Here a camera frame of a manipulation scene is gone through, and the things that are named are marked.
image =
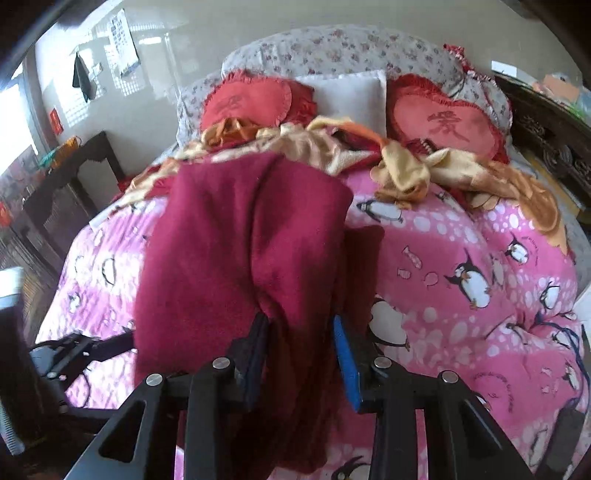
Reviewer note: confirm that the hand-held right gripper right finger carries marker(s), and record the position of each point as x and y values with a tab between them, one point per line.
348	364

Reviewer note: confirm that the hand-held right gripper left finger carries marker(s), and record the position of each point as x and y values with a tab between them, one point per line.
251	364

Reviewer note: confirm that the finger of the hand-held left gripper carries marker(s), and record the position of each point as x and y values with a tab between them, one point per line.
106	348

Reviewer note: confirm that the maroon fleece garment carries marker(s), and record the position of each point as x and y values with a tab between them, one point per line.
231	230

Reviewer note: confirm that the pink penguin print blanket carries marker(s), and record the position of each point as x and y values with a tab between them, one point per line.
461	332

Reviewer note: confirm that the dark wooden table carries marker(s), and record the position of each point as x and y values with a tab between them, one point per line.
69	194

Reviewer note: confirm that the green cloth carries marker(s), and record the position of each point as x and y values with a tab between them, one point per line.
47	159

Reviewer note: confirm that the orange basket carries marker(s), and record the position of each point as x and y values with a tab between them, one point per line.
68	147

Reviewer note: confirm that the yellow orange blanket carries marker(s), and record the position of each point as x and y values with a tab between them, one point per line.
415	170

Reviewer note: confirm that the window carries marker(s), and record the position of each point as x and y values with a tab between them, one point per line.
16	115

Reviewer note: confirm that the red heart cushion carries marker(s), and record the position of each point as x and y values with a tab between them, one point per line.
443	120
249	101

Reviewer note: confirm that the white pillow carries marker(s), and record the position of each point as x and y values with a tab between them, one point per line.
346	97

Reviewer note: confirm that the dark hanging cloth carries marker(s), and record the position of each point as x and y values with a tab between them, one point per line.
83	74

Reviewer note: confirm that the dark wooden nightstand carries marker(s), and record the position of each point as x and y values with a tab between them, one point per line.
545	134

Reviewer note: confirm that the floral print pillow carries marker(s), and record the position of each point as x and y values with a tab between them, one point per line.
332	46

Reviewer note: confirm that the red wall sign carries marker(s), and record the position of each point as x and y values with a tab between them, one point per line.
55	120

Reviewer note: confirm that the wall calendar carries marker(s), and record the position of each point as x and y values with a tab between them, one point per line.
123	41

